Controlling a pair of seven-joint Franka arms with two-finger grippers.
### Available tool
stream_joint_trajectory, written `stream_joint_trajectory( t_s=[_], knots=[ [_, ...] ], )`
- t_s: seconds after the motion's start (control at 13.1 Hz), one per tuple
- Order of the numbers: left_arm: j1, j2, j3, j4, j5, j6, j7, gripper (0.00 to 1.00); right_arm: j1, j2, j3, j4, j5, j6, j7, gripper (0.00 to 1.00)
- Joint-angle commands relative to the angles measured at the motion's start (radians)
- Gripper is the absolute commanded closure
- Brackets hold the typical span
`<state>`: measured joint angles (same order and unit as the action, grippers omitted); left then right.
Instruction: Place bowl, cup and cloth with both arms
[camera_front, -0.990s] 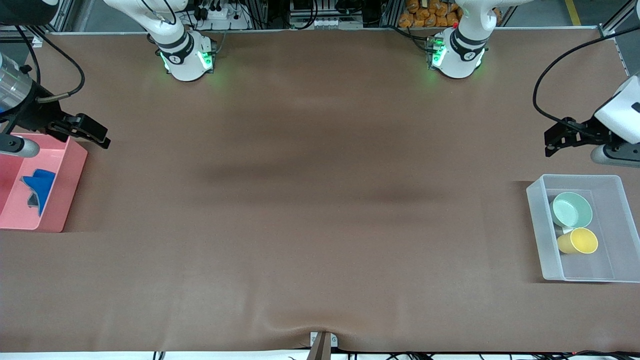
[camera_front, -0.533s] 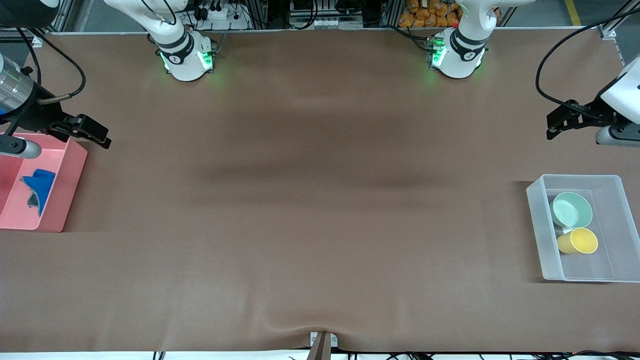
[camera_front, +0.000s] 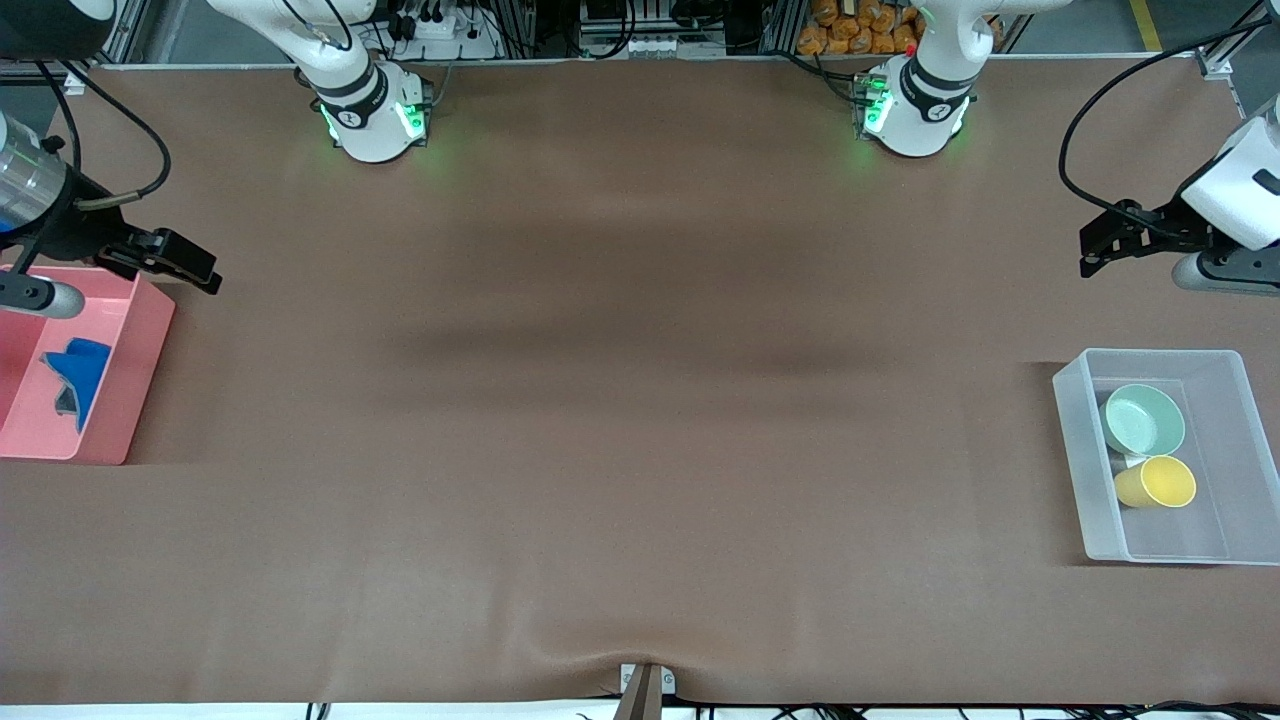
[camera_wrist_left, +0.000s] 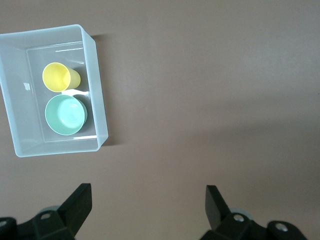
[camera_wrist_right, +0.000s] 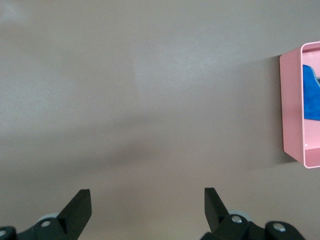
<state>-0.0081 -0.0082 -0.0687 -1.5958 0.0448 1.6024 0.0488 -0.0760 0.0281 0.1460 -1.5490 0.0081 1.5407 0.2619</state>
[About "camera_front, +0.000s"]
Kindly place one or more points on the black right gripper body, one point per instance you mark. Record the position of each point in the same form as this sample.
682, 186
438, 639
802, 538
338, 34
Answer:
76, 229

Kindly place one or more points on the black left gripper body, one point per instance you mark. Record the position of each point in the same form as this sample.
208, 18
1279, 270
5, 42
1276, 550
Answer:
1166, 226

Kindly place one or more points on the blue cloth with grey edge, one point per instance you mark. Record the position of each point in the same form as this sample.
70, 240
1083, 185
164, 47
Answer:
85, 370

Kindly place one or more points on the light green bowl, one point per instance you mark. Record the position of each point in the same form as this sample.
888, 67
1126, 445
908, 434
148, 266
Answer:
1145, 420

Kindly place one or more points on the yellow cup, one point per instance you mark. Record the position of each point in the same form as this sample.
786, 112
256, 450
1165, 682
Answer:
1165, 482

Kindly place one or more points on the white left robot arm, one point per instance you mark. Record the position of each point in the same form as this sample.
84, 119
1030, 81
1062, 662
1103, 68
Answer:
920, 105

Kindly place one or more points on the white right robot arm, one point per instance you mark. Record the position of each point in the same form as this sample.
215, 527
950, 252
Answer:
365, 110

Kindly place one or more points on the pink plastic bin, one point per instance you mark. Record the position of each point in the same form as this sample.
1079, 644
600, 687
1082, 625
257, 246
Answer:
120, 400

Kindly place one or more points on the clear plastic bin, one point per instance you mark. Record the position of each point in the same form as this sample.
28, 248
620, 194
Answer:
1160, 530

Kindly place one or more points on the orange snack packets pile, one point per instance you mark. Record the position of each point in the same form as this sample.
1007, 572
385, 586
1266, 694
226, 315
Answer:
860, 30

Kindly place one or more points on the white power strip with plugs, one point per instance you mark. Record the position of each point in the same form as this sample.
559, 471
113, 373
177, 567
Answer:
440, 35

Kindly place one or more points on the brown table mat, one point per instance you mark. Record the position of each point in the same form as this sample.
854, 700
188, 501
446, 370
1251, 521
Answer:
640, 300

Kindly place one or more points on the white socket block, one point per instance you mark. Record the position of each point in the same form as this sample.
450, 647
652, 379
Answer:
655, 45

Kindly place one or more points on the aluminium frame profile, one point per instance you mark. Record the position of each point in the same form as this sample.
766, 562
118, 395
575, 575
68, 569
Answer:
1240, 40
72, 78

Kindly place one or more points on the metal clamp bracket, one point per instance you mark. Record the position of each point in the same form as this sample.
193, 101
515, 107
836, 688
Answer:
647, 678

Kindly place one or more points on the brown camera mount post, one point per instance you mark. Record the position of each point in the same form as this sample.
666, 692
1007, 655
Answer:
640, 700

